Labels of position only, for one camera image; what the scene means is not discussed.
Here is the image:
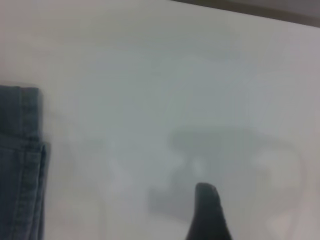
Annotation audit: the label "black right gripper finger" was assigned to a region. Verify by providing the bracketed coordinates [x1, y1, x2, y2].
[184, 182, 233, 240]

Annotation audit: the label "blue denim shorts with print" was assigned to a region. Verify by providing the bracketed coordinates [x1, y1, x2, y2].
[0, 84, 51, 240]

